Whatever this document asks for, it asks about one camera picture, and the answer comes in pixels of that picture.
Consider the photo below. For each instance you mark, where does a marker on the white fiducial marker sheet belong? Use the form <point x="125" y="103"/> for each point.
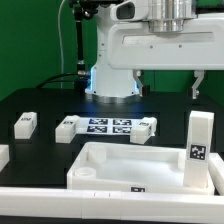
<point x="106" y="126"/>

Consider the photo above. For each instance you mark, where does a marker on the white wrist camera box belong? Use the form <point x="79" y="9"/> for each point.
<point x="130" y="10"/>

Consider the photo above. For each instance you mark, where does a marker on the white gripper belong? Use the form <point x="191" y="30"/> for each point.
<point x="199" y="47"/>

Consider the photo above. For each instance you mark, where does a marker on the white desk top tray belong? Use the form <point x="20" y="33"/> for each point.
<point x="132" y="168"/>

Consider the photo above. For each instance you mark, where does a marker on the white right fence bar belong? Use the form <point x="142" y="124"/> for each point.
<point x="216" y="169"/>

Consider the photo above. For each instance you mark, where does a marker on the white left fence block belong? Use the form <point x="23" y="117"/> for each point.
<point x="4" y="156"/>

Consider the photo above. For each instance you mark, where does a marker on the white fence bar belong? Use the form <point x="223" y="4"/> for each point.
<point x="86" y="204"/>
<point x="216" y="169"/>

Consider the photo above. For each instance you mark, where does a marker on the white front fence bar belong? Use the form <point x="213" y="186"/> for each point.
<point x="86" y="204"/>

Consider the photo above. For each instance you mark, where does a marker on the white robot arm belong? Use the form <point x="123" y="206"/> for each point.
<point x="114" y="85"/>

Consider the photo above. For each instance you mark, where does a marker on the black camera pole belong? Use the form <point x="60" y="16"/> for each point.
<point x="81" y="82"/>

